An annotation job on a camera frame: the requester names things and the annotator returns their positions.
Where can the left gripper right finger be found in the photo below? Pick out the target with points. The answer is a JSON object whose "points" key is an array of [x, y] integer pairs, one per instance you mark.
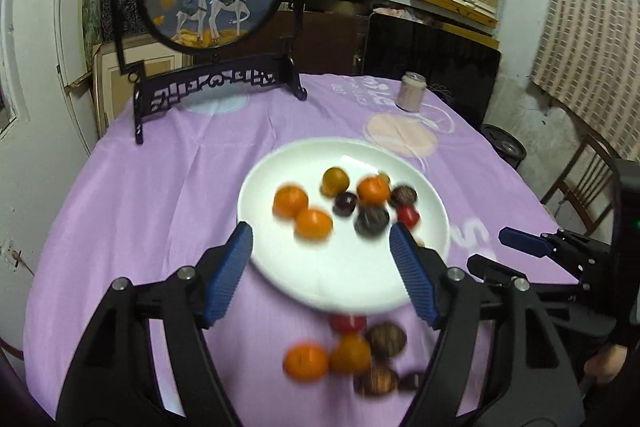
{"points": [[530, 381]]}

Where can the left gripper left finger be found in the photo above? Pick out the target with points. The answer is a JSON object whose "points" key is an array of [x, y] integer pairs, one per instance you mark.
{"points": [[112, 378]]}

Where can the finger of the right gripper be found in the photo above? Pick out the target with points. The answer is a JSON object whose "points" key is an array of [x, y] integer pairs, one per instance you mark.
{"points": [[495, 278], [530, 244]]}

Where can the red cherry tomato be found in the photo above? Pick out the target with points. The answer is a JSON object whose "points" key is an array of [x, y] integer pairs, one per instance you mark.
{"points": [[408, 216]]}

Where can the yellow orange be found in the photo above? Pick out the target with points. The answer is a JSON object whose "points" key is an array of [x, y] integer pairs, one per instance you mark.
{"points": [[335, 181]]}

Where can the person's right hand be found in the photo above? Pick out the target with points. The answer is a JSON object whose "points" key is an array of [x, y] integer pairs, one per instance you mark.
{"points": [[603, 367]]}

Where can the wooden chair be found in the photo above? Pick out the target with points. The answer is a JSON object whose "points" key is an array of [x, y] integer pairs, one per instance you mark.
{"points": [[588, 174]]}

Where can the black round stool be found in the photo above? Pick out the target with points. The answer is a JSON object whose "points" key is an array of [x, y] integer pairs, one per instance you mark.
{"points": [[506, 146]]}

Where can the dark passion fruit on plate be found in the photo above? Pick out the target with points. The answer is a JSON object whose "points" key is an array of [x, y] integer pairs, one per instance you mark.
{"points": [[403, 196]]}

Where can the wrinkled passion fruit back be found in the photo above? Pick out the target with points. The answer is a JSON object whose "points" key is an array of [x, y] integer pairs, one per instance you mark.
{"points": [[386, 339]]}

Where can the wrinkled passion fruit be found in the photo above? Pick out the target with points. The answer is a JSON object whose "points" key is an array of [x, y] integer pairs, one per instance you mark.
{"points": [[376, 382], [386, 339]]}

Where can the dark plum with stem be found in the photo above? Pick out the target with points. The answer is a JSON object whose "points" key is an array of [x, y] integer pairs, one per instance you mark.
{"points": [[411, 381]]}

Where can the dark purple fruit centre plate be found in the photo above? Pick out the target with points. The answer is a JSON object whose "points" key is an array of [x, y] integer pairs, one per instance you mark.
{"points": [[371, 221]]}

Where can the mandarin orange on plate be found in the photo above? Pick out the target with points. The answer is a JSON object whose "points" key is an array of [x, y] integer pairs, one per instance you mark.
{"points": [[373, 191]]}

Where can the red tomato on cloth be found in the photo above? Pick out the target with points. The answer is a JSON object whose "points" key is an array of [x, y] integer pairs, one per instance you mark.
{"points": [[344, 324]]}

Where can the wrinkled passion fruit front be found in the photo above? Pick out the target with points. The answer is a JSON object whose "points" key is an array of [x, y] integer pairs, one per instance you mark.
{"points": [[376, 382]]}

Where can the orange on cloth middle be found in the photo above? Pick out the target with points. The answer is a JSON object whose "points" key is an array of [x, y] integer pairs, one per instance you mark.
{"points": [[351, 356]]}

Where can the purple tablecloth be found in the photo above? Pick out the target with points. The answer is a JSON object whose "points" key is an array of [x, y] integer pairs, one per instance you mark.
{"points": [[143, 211]]}

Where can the white oval plate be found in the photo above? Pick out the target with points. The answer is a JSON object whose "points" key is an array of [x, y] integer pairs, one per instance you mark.
{"points": [[346, 272]]}

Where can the black cabinet behind table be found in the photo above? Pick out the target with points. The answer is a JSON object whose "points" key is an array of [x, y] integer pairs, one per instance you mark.
{"points": [[461, 72]]}

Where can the mandarin on cloth left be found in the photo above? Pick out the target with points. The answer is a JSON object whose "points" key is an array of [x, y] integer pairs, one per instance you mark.
{"points": [[306, 363]]}

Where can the mandarin on plate left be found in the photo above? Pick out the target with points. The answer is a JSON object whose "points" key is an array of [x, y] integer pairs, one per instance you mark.
{"points": [[289, 201]]}

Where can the round deer painting screen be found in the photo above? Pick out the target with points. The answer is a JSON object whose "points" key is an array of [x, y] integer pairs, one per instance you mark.
{"points": [[215, 6]]}

